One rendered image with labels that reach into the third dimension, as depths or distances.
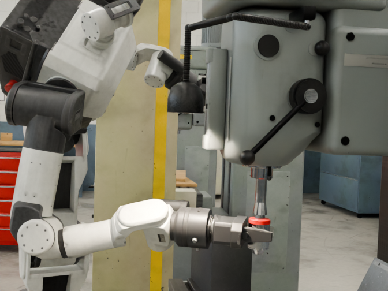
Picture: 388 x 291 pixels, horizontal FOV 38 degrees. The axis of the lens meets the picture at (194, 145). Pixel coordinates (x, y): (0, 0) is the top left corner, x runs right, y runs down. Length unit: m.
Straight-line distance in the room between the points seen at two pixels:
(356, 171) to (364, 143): 7.35
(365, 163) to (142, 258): 5.88
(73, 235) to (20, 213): 0.12
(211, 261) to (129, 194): 1.40
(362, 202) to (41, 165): 7.49
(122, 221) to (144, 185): 1.69
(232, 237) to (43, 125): 0.47
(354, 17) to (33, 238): 0.80
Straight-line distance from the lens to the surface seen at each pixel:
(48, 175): 1.26
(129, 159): 2.89
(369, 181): 8.53
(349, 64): 1.15
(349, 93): 1.15
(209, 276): 1.58
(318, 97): 1.11
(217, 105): 1.16
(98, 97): 1.36
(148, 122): 2.89
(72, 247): 1.26
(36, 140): 1.26
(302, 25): 1.05
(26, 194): 1.26
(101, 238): 1.25
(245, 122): 1.11
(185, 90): 1.07
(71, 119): 1.24
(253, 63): 1.11
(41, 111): 1.26
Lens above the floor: 1.41
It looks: 3 degrees down
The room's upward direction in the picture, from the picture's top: 2 degrees clockwise
